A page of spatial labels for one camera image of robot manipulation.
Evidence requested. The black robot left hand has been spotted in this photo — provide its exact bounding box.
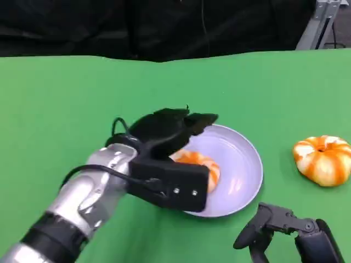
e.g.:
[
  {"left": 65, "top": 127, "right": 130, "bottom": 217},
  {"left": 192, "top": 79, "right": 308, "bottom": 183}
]
[{"left": 128, "top": 104, "right": 219, "bottom": 163}]

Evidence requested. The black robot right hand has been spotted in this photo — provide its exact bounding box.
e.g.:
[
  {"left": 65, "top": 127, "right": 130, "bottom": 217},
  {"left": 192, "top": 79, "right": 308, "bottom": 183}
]
[{"left": 233, "top": 202, "right": 345, "bottom": 263}]

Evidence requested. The orange white toy bread roll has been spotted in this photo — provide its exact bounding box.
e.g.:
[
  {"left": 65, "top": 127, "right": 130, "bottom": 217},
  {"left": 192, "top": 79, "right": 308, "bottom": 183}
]
[
  {"left": 293, "top": 134, "right": 351, "bottom": 188},
  {"left": 169, "top": 150, "right": 222, "bottom": 193}
]

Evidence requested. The lilac plate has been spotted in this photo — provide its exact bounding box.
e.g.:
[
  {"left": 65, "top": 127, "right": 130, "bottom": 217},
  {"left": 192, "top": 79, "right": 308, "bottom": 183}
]
[{"left": 167, "top": 123, "right": 264, "bottom": 219}]

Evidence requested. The green table cloth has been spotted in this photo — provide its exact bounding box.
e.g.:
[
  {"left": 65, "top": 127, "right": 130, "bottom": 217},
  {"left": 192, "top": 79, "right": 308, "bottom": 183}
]
[{"left": 0, "top": 48, "right": 351, "bottom": 263}]

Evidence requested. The black backdrop cloth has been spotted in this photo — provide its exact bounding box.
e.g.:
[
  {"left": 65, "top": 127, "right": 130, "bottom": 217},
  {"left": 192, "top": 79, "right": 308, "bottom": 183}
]
[{"left": 0, "top": 0, "right": 319, "bottom": 63}]

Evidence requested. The black looping arm cable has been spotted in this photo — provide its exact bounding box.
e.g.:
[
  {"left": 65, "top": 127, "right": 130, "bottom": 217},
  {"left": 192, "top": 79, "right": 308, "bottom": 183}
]
[{"left": 105, "top": 117, "right": 143, "bottom": 150}]

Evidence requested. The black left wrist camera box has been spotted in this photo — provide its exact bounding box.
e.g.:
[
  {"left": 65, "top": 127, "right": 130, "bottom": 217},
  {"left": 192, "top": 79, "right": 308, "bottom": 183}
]
[{"left": 128, "top": 156, "right": 210, "bottom": 213}]

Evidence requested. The black camera cable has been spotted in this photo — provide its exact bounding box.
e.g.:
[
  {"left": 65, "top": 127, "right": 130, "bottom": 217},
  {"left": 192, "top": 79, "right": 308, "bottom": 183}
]
[{"left": 60, "top": 163, "right": 168, "bottom": 197}]

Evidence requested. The thin black hanging cable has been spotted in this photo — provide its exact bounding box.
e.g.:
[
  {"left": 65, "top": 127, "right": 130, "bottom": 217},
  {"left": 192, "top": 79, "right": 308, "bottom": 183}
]
[{"left": 201, "top": 0, "right": 211, "bottom": 54}]

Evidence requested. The grey metal frame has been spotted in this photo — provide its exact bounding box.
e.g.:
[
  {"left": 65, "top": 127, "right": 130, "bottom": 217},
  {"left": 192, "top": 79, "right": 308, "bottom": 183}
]
[{"left": 295, "top": 0, "right": 351, "bottom": 51}]

